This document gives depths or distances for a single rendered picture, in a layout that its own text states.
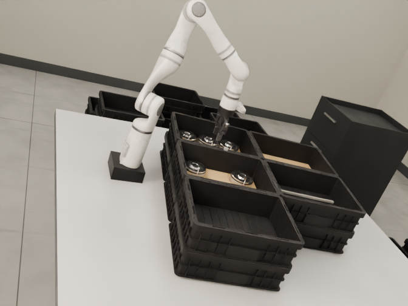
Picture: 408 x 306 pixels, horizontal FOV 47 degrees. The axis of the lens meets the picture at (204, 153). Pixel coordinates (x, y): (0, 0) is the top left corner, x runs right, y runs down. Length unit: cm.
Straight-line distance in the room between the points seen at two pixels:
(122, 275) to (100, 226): 25
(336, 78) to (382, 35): 70
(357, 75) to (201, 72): 195
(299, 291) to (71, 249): 83
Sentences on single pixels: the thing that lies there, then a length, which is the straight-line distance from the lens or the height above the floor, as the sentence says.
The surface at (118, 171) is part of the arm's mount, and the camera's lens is 202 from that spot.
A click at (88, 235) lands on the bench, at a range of 170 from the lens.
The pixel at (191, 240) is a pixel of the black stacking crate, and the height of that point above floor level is 86.
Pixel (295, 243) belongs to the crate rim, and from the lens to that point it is 164.
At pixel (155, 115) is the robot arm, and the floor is 102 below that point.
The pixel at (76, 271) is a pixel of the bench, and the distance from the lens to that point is 156.
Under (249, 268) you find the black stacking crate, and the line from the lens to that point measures 166.
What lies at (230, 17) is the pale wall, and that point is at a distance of 509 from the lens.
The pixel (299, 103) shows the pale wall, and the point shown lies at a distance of 579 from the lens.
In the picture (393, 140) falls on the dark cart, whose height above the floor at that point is 82.
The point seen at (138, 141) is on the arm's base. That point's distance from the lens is 198.
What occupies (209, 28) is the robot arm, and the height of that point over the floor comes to 139.
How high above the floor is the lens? 175
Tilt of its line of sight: 25 degrees down
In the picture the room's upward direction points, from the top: 20 degrees clockwise
